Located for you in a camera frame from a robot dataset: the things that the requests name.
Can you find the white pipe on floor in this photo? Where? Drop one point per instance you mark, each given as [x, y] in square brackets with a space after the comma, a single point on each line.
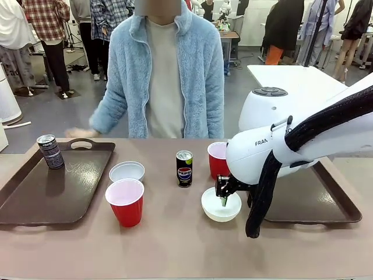
[17, 125]

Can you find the brown plastic serving tray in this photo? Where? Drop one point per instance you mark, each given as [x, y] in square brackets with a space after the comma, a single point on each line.
[309, 198]
[58, 192]

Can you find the bystander in orange trousers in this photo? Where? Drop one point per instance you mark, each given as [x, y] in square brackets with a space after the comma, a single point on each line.
[279, 32]

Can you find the person's right forearm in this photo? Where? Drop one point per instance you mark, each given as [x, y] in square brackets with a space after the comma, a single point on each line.
[109, 113]

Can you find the bystander in light blue shirt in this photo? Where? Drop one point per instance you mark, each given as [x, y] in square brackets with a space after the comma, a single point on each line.
[317, 32]

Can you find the person's left forearm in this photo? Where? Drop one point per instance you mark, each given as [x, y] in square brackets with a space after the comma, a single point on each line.
[217, 116]

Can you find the white bowl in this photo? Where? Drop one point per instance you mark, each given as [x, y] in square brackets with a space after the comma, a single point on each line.
[126, 173]
[215, 213]

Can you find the bystander in blue plaid shirt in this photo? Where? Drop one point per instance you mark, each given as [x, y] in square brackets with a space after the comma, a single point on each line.
[106, 20]

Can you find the bystander in white shirt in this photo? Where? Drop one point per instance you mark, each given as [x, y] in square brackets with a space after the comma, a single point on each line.
[13, 43]

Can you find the black patterned drink can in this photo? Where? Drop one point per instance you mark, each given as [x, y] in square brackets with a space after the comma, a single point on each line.
[52, 154]

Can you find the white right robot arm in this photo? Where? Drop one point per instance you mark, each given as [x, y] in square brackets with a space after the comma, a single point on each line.
[250, 157]

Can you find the white background table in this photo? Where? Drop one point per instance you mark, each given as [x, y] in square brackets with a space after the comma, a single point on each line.
[291, 78]

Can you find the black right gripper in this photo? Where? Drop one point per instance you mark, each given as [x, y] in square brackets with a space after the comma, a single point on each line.
[224, 183]

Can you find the bystander in black jacket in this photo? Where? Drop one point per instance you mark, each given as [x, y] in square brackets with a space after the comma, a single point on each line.
[351, 38]

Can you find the black Pepsi can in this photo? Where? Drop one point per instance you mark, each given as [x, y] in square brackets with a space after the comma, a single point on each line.
[184, 172]

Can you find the red plastic cup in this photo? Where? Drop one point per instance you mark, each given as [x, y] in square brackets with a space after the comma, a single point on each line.
[126, 210]
[216, 163]

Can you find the black vertical pole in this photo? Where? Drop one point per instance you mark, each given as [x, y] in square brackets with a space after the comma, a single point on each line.
[316, 32]

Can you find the person's right hand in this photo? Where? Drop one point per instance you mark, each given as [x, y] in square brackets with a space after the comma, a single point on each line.
[77, 133]

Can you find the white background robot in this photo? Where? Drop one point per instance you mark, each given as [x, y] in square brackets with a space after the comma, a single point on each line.
[225, 14]

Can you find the bystander in red plaid shirt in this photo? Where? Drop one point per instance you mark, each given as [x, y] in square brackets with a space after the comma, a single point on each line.
[48, 32]

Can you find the person in blue fleece jacket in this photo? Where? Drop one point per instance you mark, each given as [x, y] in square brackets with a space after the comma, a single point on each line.
[166, 87]

